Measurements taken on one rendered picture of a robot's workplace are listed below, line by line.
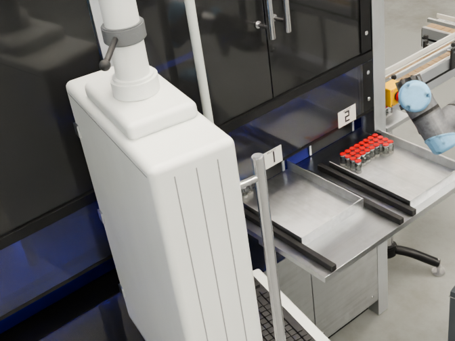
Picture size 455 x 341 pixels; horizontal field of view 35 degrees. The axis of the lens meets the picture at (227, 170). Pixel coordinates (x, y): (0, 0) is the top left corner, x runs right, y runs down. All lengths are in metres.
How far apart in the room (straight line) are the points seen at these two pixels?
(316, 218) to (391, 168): 0.36
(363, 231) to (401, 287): 1.15
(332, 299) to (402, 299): 0.48
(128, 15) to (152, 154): 0.27
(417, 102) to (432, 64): 1.21
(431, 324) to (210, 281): 1.77
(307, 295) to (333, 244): 0.61
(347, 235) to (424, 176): 0.39
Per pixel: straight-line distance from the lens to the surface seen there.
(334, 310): 2.90
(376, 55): 2.50
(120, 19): 1.42
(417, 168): 2.45
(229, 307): 1.56
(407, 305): 3.22
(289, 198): 2.33
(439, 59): 3.06
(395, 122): 2.71
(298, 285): 2.65
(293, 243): 2.12
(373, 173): 2.42
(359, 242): 2.14
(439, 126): 1.84
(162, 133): 1.41
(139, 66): 1.46
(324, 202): 2.30
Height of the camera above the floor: 2.22
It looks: 32 degrees down
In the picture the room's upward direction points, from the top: 9 degrees counter-clockwise
